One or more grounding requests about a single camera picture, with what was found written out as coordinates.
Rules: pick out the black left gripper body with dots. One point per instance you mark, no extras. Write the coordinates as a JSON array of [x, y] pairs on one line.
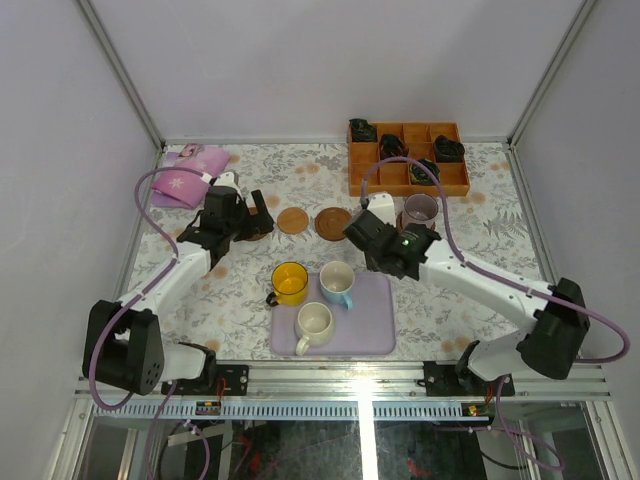
[[248, 218]]

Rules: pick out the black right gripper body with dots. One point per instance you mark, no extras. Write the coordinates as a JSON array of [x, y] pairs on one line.
[[373, 263]]

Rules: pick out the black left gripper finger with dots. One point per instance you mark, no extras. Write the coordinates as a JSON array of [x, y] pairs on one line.
[[249, 231], [260, 204]]

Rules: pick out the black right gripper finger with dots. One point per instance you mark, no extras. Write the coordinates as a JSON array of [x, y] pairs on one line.
[[396, 268], [376, 261]]

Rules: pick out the dark brown coaster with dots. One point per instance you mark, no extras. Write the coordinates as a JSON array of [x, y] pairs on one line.
[[255, 215], [330, 223], [400, 225]]

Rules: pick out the light wooden coaster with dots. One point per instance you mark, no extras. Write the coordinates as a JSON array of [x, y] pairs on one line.
[[292, 220]]

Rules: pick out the purple mug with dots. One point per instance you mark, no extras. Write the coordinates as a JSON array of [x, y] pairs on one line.
[[420, 209]]

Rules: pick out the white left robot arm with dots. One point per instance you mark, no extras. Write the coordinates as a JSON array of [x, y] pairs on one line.
[[124, 347]]

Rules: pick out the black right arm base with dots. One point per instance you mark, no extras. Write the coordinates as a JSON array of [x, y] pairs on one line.
[[446, 379]]

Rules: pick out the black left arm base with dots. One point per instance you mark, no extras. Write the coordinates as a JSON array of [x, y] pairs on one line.
[[227, 377]]

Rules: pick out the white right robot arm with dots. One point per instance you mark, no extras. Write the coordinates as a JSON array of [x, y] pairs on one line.
[[550, 324]]

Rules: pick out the light blue mug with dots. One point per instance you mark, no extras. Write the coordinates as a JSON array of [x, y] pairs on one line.
[[337, 280]]

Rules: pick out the pink folded cloth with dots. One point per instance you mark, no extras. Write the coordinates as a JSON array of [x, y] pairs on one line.
[[181, 189]]

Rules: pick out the yellow mug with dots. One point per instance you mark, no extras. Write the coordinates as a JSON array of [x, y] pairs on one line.
[[290, 281]]

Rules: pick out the lavender tray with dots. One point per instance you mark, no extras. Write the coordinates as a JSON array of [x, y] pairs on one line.
[[367, 329]]

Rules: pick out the dark green rolled sock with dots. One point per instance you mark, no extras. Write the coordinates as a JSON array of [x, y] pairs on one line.
[[425, 174]]

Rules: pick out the cream white mug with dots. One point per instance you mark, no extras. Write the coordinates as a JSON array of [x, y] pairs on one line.
[[315, 326]]

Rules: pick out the black rolled sock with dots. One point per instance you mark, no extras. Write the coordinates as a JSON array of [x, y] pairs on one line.
[[391, 145], [447, 150], [362, 131]]

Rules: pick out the orange wooden compartment box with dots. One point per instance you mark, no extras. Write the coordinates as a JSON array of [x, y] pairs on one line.
[[394, 177]]

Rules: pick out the aluminium front rail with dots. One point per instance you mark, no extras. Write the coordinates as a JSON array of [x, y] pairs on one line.
[[335, 390]]

